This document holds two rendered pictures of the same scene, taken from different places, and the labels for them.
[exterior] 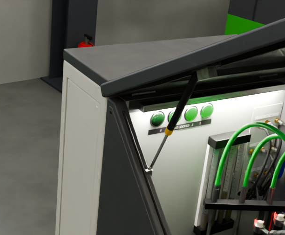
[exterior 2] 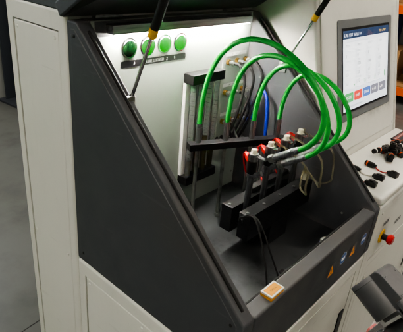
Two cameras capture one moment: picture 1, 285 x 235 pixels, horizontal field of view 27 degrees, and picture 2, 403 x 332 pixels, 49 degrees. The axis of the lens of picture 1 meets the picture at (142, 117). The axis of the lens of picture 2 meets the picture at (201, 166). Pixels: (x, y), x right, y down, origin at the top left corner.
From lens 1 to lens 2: 0.60 m
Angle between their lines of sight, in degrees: 14
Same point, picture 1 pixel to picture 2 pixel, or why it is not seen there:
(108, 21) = not seen: hidden behind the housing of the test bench
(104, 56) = not seen: outside the picture
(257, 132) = (229, 71)
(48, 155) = (14, 161)
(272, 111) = (241, 48)
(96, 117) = (55, 51)
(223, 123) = (197, 58)
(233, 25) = not seen: hidden behind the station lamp
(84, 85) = (35, 16)
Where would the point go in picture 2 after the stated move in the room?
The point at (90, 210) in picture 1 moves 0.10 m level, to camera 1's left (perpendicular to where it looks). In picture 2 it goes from (64, 168) to (25, 170)
